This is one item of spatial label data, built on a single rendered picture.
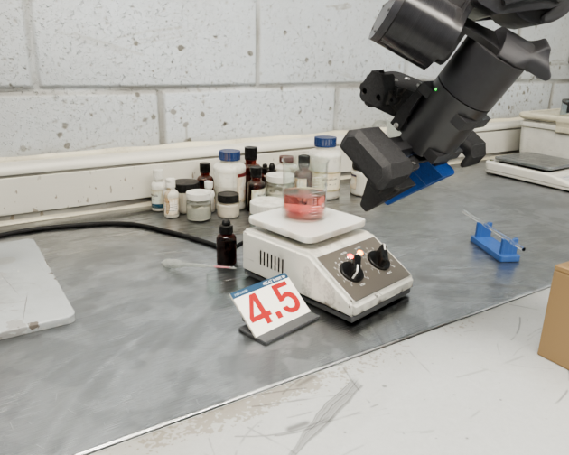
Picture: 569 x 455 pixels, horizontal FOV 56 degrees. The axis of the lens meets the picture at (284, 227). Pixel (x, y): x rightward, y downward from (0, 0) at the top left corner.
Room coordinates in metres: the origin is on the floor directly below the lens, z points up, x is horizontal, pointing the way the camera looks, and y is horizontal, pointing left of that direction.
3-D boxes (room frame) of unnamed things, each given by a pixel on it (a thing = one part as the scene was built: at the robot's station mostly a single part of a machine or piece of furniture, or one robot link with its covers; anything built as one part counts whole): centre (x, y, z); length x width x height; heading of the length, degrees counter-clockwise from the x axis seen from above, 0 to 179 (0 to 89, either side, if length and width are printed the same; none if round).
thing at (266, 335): (0.57, 0.01, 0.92); 0.09 x 0.06 x 0.04; 136
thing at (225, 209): (0.98, 0.11, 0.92); 0.04 x 0.04 x 0.04
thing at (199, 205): (0.95, 0.16, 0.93); 0.05 x 0.05 x 0.05
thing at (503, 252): (0.82, -0.34, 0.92); 0.10 x 0.03 x 0.04; 9
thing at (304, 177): (0.70, -0.02, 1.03); 0.07 x 0.06 x 0.08; 131
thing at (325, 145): (1.14, -0.08, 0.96); 0.07 x 0.07 x 0.13
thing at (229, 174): (1.03, 0.11, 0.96); 0.06 x 0.06 x 0.11
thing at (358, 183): (1.17, -0.18, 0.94); 0.07 x 0.07 x 0.07
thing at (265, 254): (0.68, -0.05, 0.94); 0.22 x 0.13 x 0.08; 45
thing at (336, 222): (0.70, -0.03, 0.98); 0.12 x 0.12 x 0.01; 45
